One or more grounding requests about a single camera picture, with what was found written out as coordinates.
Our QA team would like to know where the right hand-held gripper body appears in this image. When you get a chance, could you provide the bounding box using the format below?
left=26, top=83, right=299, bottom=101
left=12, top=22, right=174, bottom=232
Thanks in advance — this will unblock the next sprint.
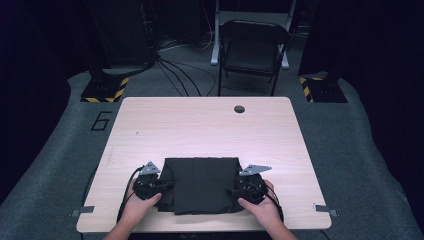
left=232, top=164, right=273, bottom=205

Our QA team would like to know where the dark equipment cabinet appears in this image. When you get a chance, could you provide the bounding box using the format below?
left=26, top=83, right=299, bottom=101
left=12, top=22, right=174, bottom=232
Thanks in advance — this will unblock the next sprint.
left=87, top=0, right=158, bottom=69

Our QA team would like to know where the black folding chair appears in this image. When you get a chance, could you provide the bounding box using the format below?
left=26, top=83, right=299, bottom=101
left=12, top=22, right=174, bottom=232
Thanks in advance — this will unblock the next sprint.
left=217, top=19, right=292, bottom=97

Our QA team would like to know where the hand-held gripper cable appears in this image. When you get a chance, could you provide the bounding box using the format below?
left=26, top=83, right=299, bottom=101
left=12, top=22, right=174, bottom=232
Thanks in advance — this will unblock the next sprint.
left=251, top=182, right=285, bottom=223
left=116, top=166, right=144, bottom=224

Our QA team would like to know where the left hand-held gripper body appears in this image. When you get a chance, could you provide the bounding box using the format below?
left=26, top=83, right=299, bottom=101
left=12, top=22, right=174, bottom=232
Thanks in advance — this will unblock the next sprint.
left=132, top=161, right=165, bottom=201

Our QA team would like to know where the person's left hand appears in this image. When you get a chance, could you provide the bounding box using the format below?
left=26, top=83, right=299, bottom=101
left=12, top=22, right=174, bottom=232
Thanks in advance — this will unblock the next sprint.
left=124, top=179, right=163, bottom=222

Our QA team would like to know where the grey tape strip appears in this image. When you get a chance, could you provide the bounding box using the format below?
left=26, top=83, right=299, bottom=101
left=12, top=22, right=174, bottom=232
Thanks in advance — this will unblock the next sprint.
left=70, top=205, right=96, bottom=219
left=313, top=203, right=339, bottom=218

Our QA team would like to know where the striped black stand base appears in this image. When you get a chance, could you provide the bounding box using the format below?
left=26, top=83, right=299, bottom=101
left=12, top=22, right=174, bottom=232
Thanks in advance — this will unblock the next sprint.
left=80, top=67, right=130, bottom=104
left=298, top=71, right=348, bottom=104

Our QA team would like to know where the black pleated skirt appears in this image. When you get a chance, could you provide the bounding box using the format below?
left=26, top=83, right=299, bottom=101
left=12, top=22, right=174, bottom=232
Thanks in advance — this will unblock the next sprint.
left=155, top=156, right=247, bottom=216

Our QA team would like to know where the right hand-held gripper cable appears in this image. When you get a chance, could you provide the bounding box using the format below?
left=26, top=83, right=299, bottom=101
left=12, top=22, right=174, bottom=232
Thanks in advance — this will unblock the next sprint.
left=251, top=182, right=285, bottom=223

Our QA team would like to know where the left hand-held gripper cable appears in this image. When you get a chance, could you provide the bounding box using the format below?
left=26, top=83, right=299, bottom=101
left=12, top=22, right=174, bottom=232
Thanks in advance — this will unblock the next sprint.
left=116, top=166, right=144, bottom=224

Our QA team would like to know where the person's right hand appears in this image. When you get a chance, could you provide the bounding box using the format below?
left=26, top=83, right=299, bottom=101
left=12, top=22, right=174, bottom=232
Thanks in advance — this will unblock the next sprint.
left=237, top=179, right=284, bottom=228

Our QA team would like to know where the bundle of black floor cables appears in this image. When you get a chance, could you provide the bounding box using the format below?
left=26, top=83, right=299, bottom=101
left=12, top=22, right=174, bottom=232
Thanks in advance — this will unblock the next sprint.
left=155, top=49, right=218, bottom=98

